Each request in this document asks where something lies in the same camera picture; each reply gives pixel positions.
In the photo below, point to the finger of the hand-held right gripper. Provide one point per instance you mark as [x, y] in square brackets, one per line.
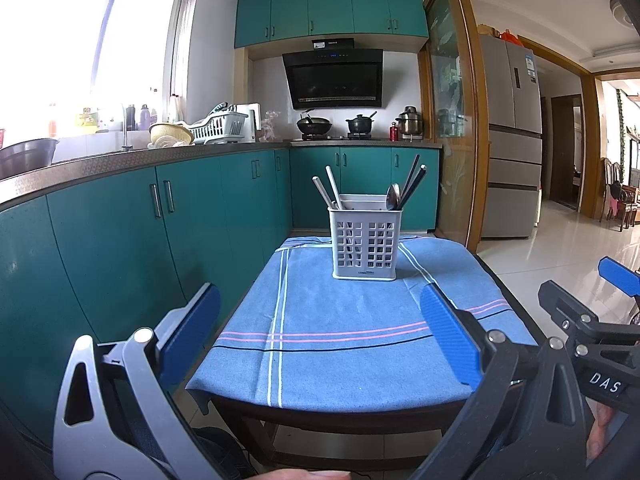
[620, 272]
[575, 310]

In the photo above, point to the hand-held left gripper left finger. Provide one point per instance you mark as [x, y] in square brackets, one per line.
[192, 330]

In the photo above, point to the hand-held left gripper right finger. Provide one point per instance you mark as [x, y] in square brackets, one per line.
[450, 340]

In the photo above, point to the white plastic utensil holder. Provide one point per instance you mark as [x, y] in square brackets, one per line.
[365, 245]

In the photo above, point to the metal spoon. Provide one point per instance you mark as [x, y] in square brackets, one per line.
[394, 197]

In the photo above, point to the dark chopstick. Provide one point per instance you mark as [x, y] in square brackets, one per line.
[417, 185]
[411, 180]

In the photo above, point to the white chopstick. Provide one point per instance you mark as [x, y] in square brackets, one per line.
[334, 185]
[325, 192]

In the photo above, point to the person's right hand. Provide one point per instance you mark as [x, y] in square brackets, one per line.
[602, 430]

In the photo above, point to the person's left hand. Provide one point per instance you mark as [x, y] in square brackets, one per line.
[305, 475]

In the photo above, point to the wooden dining chairs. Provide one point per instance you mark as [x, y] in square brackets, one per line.
[622, 195]

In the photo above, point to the blue striped tablecloth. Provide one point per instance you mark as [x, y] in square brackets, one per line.
[350, 320]

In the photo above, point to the teal base cabinets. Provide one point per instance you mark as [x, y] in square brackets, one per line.
[125, 240]

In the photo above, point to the dark wooden table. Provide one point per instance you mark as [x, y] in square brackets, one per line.
[325, 417]

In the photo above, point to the silver refrigerator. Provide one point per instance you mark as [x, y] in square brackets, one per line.
[510, 135]

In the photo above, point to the yellow bowl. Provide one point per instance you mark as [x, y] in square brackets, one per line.
[170, 135]

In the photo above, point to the white dish rack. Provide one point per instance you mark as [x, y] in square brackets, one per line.
[220, 129]

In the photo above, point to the metal faucet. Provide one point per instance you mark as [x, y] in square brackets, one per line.
[125, 130]

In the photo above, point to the white countertop appliance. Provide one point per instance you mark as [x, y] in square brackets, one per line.
[252, 122]

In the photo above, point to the red thermos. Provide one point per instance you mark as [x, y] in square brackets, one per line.
[393, 131]

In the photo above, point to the purple bottle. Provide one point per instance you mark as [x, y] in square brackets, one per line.
[144, 119]

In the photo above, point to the dark bottle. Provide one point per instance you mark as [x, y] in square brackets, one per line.
[131, 119]

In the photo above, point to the clear plastic bag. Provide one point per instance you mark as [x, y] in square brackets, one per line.
[272, 125]

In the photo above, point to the clear bottle with red cap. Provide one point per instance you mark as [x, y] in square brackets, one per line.
[173, 110]

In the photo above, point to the stainless steel pot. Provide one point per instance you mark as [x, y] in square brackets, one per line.
[411, 122]

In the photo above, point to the wooden framed glass door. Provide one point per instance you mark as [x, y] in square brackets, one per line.
[450, 110]

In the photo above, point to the gas stove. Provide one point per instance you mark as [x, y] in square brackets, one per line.
[340, 136]

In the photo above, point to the yellow label bottle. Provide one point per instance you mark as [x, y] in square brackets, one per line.
[89, 121]

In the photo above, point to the black cooking pot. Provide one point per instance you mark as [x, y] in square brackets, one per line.
[361, 124]

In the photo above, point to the grey metal basin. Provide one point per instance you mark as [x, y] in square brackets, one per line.
[27, 157]

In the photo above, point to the black wok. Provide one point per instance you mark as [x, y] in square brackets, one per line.
[314, 124]

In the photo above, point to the orange bottle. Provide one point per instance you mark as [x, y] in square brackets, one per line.
[52, 121]

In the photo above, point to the red item on refrigerator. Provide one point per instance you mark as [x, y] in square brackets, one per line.
[511, 38]

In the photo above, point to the ceiling light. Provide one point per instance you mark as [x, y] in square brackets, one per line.
[622, 10]

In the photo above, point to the black range hood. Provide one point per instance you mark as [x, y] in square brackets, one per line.
[335, 77]

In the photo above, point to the kitchen window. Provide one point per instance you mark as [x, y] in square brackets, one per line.
[75, 45]

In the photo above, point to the teal wall cabinets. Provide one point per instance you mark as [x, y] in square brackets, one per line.
[330, 12]

